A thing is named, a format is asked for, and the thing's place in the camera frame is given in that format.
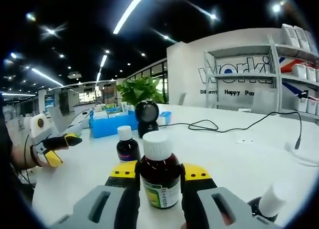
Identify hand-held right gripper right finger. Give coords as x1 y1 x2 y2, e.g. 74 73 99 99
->
180 163 281 229

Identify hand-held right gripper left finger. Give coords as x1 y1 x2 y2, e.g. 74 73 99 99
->
51 160 140 229

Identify small brown medicine bottle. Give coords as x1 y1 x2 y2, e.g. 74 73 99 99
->
246 183 287 224

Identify wide brown medicine bottle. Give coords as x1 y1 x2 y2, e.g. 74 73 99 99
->
116 125 142 164

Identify tall green-label medicine bottle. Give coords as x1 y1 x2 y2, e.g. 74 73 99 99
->
139 131 182 210

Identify person's left hand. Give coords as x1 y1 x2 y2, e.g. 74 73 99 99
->
11 145 57 170

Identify white table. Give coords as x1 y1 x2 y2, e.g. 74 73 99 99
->
32 103 319 229

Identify blue plastic bin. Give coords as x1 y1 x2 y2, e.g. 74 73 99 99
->
89 111 139 139

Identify green white carton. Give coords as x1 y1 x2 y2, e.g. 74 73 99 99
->
104 103 127 116

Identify black round barcode scanner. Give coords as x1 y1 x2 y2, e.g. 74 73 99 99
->
134 100 160 139

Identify green potted plant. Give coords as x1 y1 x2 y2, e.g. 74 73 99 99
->
116 76 165 107

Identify small blue white carton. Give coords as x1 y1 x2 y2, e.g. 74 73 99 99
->
158 111 172 126

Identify group of white storage boxes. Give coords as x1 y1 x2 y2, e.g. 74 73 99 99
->
281 23 319 115

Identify black wrist strap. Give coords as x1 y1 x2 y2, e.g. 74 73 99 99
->
29 144 42 168

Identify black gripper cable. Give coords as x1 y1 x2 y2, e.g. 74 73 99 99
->
22 133 34 186

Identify white cable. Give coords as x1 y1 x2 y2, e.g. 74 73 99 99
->
284 141 319 167

